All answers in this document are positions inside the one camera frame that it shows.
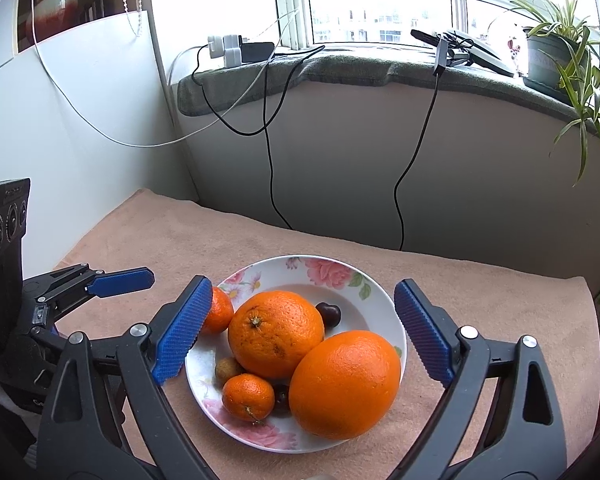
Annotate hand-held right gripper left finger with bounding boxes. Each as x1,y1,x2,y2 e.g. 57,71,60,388
37,275,216,480

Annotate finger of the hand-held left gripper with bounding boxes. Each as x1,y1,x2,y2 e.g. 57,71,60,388
22,263,156,333

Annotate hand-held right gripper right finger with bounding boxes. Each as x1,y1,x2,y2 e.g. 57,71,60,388
393,278,568,480

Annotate tangerine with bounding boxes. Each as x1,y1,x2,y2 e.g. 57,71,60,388
222,373,276,423
200,286,235,336

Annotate brown longan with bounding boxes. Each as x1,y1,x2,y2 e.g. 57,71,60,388
214,357,246,390

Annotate large smooth orange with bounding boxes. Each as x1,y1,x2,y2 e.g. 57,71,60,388
288,330,402,441

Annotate floral white plate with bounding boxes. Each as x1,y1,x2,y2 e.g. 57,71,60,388
185,255,407,454

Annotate pink blanket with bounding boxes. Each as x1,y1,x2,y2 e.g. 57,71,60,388
52,188,600,480

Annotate rough-skinned orange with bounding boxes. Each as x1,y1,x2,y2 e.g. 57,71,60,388
227,290,326,380

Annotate red white vase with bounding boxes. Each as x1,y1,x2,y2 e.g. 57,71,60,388
29,0,79,41

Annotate black power bank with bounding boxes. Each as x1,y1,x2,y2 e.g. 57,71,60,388
240,41,276,64

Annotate grey windowsill cloth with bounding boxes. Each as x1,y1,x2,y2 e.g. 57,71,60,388
177,55,600,141

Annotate grey flat device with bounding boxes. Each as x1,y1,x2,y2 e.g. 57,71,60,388
411,27,516,79

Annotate grey-green flower pot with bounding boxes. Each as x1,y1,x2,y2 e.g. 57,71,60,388
522,35,581,97

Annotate spider plant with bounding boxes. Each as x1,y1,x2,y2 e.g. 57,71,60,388
475,0,600,188

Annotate white cable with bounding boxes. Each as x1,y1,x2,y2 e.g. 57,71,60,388
30,0,303,149

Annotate black cable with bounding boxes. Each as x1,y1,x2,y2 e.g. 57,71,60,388
394,72,441,252
191,45,327,229

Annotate black cable adapter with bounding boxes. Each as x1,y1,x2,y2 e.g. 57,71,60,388
432,40,450,77

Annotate white window frame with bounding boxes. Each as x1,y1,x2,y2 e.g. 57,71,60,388
230,0,600,53

